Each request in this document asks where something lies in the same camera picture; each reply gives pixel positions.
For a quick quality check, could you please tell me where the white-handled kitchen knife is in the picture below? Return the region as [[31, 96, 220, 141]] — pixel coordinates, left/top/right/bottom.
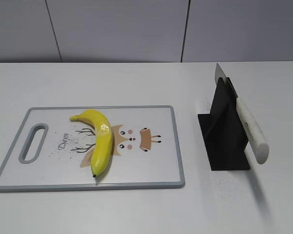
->
[[214, 63, 270, 164]]

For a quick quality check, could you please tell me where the yellow plastic banana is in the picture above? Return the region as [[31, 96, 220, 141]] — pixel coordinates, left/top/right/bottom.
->
[[69, 109, 114, 178]]

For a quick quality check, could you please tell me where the white grey-rimmed cutting board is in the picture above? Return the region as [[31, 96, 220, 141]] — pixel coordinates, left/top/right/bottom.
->
[[0, 105, 185, 192]]

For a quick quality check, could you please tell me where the black knife stand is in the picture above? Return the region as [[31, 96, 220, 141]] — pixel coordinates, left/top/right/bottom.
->
[[198, 78, 250, 171]]

